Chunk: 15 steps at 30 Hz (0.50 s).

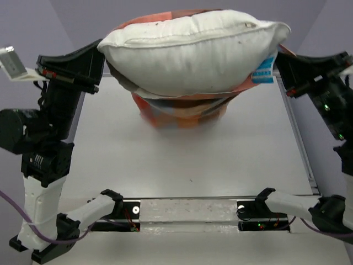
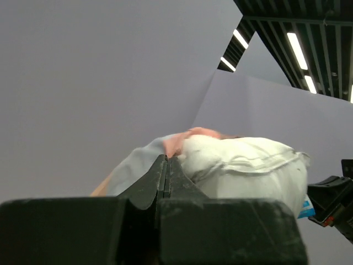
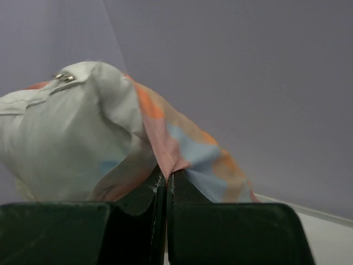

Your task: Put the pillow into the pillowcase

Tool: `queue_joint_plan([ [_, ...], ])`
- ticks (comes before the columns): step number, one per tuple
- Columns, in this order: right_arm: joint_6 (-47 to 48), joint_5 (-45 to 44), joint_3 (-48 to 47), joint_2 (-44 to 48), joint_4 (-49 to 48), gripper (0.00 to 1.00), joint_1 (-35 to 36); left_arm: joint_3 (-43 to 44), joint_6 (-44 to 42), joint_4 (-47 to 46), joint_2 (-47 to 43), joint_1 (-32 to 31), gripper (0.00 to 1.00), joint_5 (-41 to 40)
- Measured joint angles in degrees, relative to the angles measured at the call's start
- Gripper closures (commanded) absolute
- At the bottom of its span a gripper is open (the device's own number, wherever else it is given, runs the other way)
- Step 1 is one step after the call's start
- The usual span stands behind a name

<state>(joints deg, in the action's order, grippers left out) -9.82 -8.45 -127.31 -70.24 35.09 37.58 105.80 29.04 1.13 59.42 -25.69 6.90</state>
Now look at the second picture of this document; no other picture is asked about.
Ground ceiling light strips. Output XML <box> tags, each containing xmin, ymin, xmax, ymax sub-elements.
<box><xmin>220</xmin><ymin>29</ymin><xmax>353</xmax><ymax>104</ymax></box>

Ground white pillow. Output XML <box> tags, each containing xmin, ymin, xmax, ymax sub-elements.
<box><xmin>177</xmin><ymin>135</ymin><xmax>310</xmax><ymax>218</ymax></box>

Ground multicolour patchwork pillowcase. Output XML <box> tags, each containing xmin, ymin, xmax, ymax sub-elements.
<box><xmin>91</xmin><ymin>127</ymin><xmax>239</xmax><ymax>197</ymax></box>

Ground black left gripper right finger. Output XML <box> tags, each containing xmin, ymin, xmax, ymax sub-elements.
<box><xmin>164</xmin><ymin>157</ymin><xmax>207</xmax><ymax>198</ymax></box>

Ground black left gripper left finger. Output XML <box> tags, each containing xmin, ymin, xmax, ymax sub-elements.
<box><xmin>117</xmin><ymin>155</ymin><xmax>167</xmax><ymax>209</ymax></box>

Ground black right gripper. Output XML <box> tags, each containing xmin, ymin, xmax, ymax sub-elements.
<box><xmin>307</xmin><ymin>159</ymin><xmax>353</xmax><ymax>242</ymax></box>

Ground blue white pillow label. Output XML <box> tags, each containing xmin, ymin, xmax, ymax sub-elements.
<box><xmin>298</xmin><ymin>195</ymin><xmax>315</xmax><ymax>219</ymax></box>

